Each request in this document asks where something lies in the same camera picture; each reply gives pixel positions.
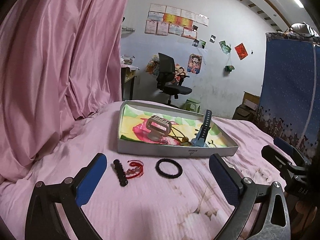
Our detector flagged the brown hair tie with beads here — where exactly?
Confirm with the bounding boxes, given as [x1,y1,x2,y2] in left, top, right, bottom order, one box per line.
[167,127,193,146]

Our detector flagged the blue starry fabric wardrobe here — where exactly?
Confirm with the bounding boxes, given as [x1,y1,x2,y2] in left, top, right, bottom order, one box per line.
[254,33,319,159]

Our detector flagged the black clip with red tassel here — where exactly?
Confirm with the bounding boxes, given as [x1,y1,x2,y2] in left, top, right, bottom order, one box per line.
[112,159,144,187]

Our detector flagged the pink floral bed sheet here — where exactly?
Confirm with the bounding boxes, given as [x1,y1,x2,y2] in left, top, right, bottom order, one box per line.
[1,102,285,239]

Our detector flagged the grey cardboard box lid tray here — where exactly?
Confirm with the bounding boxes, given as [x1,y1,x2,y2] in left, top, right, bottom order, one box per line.
[118,101,239,158]

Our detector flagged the beige hair claw clip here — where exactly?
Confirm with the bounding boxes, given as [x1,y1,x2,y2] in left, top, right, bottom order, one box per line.
[146,115,171,141]

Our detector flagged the green plastic stool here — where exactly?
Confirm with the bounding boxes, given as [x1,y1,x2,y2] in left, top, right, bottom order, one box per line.
[183,98,201,113]

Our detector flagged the wooden desk with clutter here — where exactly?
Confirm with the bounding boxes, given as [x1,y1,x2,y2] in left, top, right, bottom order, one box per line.
[120,55,140,100]

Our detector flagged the black office chair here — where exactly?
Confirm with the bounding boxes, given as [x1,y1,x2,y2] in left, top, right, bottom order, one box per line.
[156,53,193,106]

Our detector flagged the pink satin curtain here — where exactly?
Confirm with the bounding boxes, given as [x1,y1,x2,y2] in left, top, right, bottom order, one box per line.
[1,0,127,181]

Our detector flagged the cardboard box by wall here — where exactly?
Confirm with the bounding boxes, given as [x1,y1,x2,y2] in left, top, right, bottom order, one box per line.
[232,92,260,122]

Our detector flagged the blue black watch strap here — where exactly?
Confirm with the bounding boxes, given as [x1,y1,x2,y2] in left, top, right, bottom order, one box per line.
[191,109,213,148]

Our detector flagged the black fuzzy hair tie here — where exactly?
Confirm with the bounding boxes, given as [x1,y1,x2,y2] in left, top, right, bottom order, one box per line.
[154,158,183,179]

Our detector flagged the green wall hanger ornament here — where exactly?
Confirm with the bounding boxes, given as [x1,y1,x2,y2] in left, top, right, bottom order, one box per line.
[225,65,234,73]

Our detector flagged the red paper on wall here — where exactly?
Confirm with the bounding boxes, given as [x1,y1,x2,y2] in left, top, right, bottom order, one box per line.
[234,43,248,60]

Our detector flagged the cartoon poster on wall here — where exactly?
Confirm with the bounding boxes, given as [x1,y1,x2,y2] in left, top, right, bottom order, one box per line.
[187,54,202,74]

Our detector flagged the certificates on wall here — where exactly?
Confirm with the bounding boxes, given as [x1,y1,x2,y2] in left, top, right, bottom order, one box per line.
[144,3,209,40]

